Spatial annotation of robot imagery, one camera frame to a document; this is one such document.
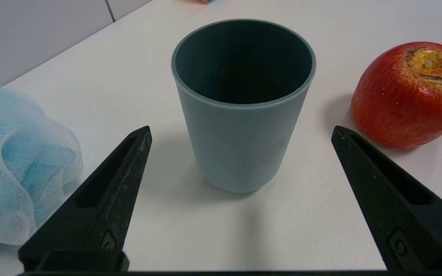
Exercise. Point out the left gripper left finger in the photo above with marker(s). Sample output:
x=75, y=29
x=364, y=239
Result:
x=106, y=207

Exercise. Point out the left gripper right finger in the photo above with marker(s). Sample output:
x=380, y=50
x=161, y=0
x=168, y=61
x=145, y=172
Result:
x=405, y=214

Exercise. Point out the teal plastic cup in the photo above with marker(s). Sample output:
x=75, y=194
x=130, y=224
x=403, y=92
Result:
x=240, y=145

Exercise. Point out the light blue bath loofah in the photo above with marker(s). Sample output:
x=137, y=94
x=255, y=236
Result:
x=17, y=165

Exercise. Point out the red apple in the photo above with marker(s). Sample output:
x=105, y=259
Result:
x=409, y=103

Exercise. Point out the colourful puzzle cube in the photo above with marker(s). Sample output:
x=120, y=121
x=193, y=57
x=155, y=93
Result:
x=202, y=1

